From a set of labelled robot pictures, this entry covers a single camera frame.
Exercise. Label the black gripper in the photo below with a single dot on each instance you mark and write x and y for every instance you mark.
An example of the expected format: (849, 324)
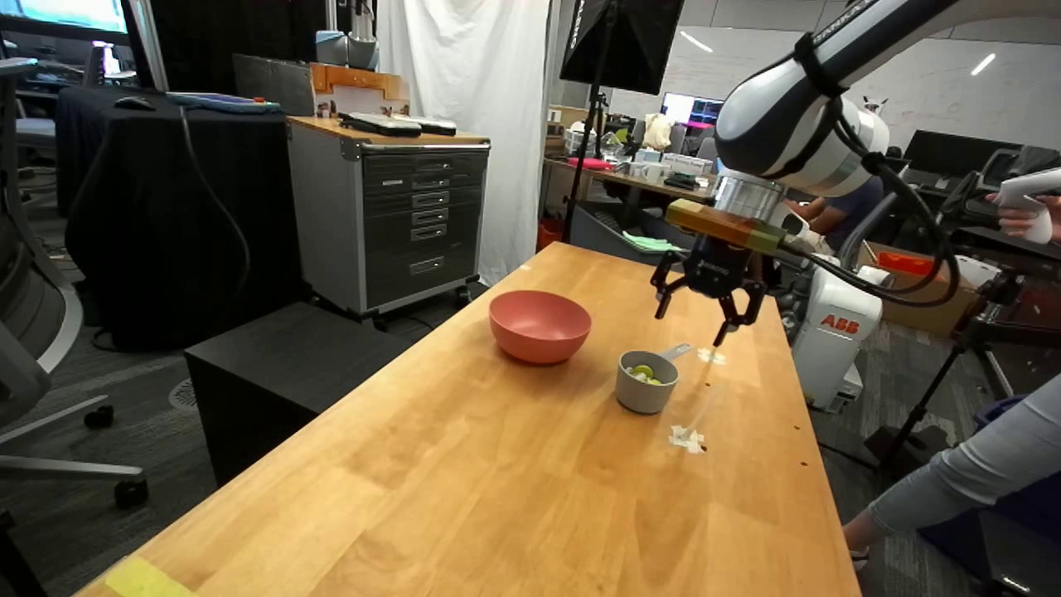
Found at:
(719, 273)

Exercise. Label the grey measuring cup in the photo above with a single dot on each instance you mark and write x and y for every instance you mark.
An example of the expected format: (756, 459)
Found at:
(649, 398)

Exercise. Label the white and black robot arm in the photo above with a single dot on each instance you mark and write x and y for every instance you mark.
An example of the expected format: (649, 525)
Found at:
(791, 126)

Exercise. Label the white ABB robot base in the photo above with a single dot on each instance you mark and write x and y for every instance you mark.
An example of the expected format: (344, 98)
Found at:
(829, 336)

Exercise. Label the person forearm grey sleeve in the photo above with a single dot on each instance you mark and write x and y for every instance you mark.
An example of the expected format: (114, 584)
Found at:
(1024, 444)

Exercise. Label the pink bowl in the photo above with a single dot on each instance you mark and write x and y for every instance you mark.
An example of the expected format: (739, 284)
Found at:
(540, 327)

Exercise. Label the white curtain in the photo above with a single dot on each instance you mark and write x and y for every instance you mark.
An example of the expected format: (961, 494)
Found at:
(483, 66)

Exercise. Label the grey metal drawer cabinet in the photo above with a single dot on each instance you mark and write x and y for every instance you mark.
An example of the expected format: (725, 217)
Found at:
(387, 220)

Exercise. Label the yellow tape piece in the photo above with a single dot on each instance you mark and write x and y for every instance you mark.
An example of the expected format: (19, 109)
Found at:
(142, 579)

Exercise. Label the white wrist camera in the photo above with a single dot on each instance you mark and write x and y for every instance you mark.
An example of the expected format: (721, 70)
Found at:
(805, 238)

